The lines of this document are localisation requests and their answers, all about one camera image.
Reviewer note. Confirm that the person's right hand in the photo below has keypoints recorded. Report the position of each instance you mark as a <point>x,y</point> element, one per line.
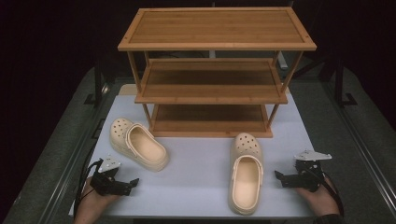
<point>320,202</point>

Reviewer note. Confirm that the person's left hand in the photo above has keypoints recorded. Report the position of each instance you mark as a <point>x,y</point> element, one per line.
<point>93,205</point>

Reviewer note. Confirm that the tan wooden board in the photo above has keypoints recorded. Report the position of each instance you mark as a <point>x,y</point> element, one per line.
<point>128,89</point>

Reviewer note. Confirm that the white metal leg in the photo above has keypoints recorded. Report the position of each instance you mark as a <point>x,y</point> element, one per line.
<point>282,60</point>

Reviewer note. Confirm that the three-tier wooden shoe rack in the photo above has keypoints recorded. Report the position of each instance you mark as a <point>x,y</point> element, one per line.
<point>214,29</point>

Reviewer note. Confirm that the black metal stand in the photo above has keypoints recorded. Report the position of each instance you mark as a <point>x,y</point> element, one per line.
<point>98,84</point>
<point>341,87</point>

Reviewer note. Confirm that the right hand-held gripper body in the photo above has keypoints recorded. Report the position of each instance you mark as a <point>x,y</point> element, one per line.
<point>309,174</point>

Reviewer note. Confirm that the beige foam clog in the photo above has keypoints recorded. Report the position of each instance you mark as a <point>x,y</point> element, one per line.
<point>246,183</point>
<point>146,149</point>

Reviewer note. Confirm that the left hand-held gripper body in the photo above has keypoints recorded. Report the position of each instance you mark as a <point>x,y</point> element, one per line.
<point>107,182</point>

